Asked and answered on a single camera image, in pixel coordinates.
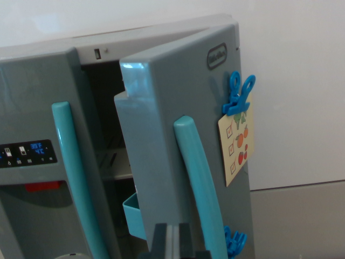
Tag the grey door with display panel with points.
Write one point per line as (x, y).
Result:
(32, 108)

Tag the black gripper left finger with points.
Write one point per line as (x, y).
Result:
(161, 242)

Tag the blue clip without card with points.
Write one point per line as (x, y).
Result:
(233, 242)

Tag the cream shopping list card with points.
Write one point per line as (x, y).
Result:
(244, 170)

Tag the blue clip holding card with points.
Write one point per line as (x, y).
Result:
(234, 106)

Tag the grey toy fridge body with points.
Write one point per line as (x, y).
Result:
(89, 51)

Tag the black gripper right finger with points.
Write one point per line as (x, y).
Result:
(186, 242)

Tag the white fridge shelf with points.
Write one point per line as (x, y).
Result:
(118, 167)

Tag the red dispenser lever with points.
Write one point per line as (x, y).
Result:
(43, 186)

